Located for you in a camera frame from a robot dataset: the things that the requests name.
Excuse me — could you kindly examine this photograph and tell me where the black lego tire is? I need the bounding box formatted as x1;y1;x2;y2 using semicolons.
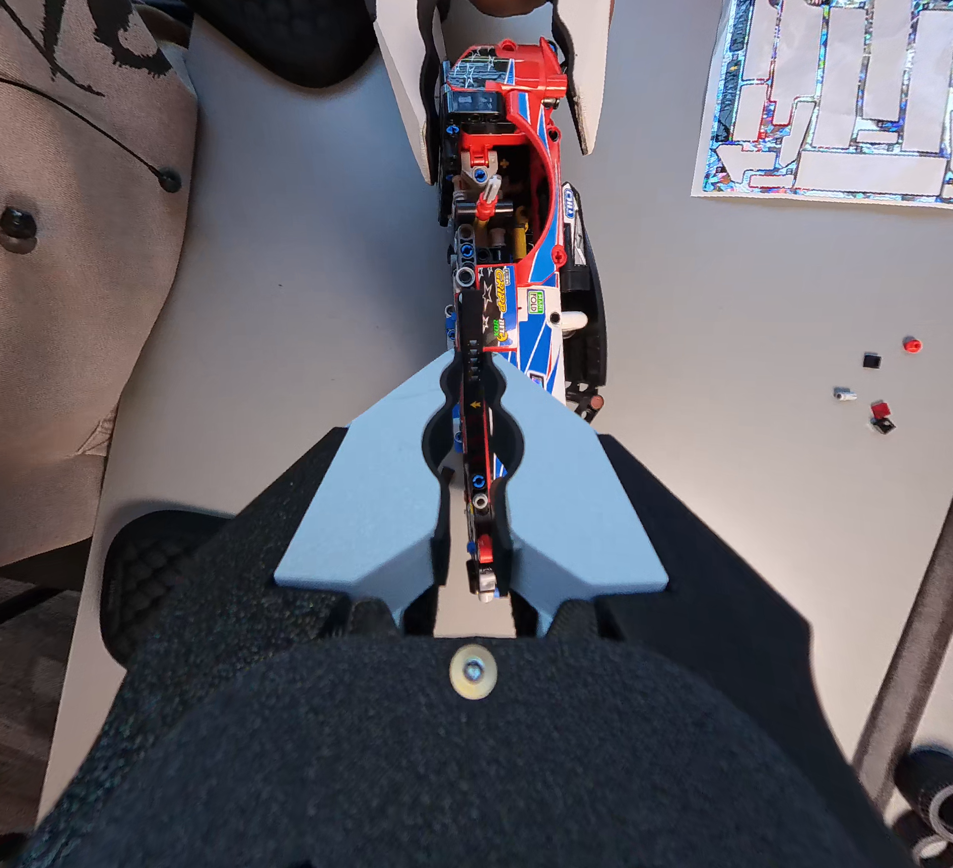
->
892;743;953;828
910;829;953;868

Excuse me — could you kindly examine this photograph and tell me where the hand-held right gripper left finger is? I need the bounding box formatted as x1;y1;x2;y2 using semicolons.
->
272;349;457;637

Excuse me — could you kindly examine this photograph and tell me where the holographic sticker sheet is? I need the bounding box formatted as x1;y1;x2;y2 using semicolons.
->
691;0;953;206

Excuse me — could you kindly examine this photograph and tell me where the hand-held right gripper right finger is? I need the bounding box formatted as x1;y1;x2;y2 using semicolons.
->
486;353;671;637

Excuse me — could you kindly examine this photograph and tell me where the red blue lego car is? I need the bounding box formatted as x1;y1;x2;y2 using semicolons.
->
435;37;608;604

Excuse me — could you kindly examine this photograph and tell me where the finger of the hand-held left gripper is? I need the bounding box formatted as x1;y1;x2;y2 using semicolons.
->
520;0;628;157
371;0;457;187

